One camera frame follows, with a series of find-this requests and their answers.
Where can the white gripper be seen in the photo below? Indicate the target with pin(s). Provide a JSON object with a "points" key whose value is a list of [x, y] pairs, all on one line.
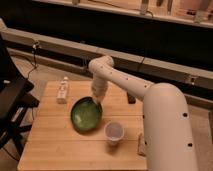
{"points": [[99, 88]]}

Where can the beige sponge block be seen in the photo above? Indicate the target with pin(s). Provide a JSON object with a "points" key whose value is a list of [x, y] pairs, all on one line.
{"points": [[141, 145]]}

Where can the green ceramic bowl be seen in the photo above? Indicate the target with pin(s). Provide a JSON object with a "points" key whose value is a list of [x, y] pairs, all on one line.
{"points": [[86, 115]]}

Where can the small white bottle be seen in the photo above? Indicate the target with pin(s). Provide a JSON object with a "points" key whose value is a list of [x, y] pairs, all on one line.
{"points": [[63, 91]]}

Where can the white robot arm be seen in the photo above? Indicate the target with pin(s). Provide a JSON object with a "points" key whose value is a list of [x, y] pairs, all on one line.
{"points": [[169, 144]]}

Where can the black chair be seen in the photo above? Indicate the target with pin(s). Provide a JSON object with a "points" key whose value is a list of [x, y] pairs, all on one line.
{"points": [[15, 99]]}

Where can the dark rectangular block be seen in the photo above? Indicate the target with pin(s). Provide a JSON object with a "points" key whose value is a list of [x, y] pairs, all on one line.
{"points": [[131, 99]]}

